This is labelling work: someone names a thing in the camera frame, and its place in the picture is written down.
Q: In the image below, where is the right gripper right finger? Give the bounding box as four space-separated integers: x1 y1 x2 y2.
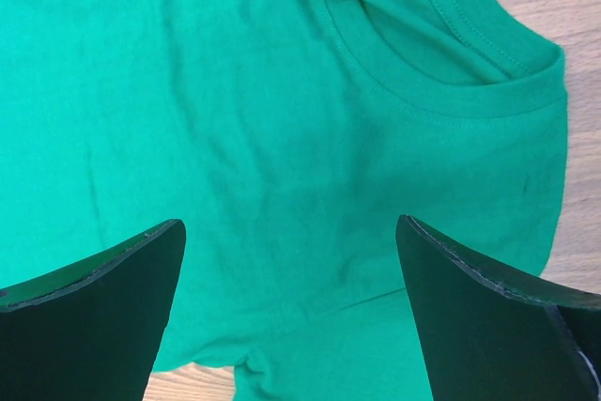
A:
396 215 600 400

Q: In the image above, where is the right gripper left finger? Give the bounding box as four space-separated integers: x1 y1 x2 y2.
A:
1 220 186 401

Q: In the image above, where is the green t shirt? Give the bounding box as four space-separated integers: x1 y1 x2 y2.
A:
1 0 567 400

